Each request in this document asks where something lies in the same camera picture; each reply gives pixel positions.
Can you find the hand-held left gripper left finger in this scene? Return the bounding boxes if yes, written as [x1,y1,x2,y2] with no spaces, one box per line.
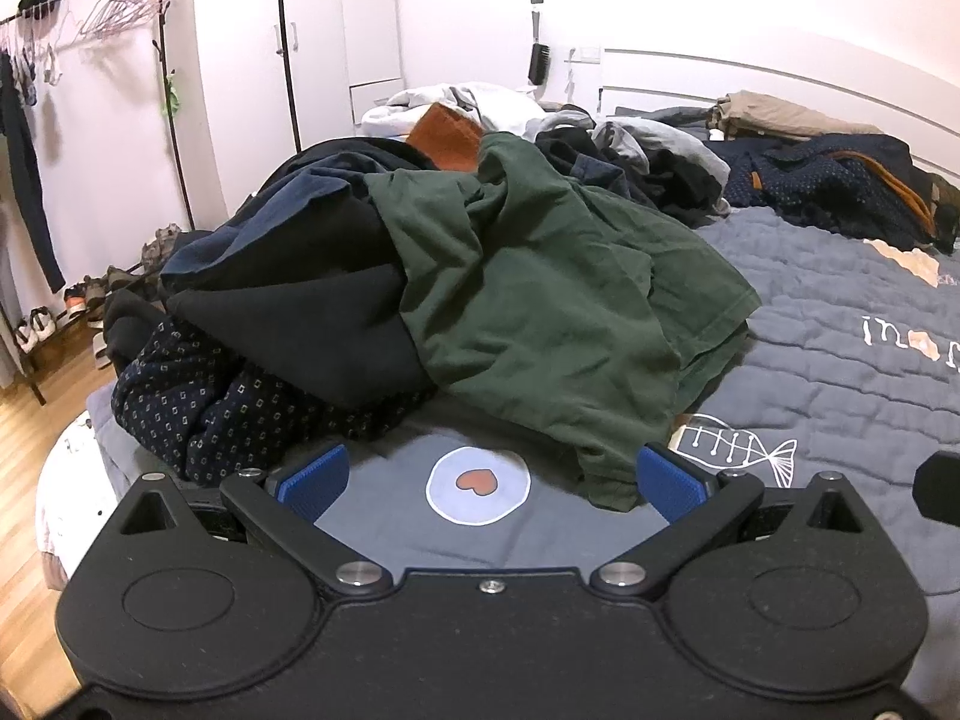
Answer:
[118,444,392,601]

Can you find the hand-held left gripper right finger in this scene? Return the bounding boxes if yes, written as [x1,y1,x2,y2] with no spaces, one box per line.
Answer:
[591,442,869,602]

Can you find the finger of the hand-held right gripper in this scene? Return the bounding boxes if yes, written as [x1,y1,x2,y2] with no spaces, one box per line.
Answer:
[915,450,960,522]

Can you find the dark green t-shirt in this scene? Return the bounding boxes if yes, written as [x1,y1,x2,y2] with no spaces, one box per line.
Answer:
[365,133,762,512]

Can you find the pile of dark unfolded clothes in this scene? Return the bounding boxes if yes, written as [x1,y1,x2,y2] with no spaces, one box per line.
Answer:
[166,202,437,428]

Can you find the black clothes rack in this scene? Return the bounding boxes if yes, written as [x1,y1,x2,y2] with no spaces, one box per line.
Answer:
[0,0,197,406]

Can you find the grey quilted bedspread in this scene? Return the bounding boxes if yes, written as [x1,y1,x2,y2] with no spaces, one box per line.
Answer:
[86,206,960,587]

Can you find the navy dotted garment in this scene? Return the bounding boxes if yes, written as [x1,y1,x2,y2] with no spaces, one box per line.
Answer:
[111,319,437,485]

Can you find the dark grey hooded garment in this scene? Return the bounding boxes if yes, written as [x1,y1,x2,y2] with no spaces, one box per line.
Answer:
[101,289,172,377]

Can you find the camouflage bag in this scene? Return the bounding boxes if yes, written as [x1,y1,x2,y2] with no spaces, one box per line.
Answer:
[140,223,185,272]

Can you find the crumpled black garment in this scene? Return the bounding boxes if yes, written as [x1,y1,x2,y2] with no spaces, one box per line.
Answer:
[643,150,733,230]

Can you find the dark blue denim shirt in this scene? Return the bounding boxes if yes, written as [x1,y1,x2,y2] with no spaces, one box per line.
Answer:
[536,111,655,205]

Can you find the light grey garment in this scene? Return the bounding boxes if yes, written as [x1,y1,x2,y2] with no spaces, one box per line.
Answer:
[592,116,732,182]

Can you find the rust orange sweater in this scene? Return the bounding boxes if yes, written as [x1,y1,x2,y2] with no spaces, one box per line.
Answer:
[405,103,487,175]

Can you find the beige trousers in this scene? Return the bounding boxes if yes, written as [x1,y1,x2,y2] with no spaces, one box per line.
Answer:
[712,90,886,140]

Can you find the white wardrobe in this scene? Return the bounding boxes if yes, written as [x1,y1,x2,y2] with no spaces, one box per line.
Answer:
[191,0,406,226]

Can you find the white garment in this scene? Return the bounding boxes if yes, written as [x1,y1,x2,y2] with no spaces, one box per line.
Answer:
[361,81,557,140]

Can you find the white headboard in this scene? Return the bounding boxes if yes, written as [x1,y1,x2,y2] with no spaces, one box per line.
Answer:
[600,49,960,181]

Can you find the hanging dark trousers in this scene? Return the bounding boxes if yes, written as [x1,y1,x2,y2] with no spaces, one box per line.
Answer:
[0,52,67,293]

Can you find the black hairbrush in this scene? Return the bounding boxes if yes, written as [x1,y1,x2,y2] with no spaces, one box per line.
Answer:
[527,0,553,87]

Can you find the bunch of pink hangers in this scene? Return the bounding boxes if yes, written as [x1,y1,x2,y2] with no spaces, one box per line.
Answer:
[79,0,167,42]

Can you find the navy dotted jacket orange strap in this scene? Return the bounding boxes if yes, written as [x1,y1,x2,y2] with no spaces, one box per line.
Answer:
[724,131,947,254]

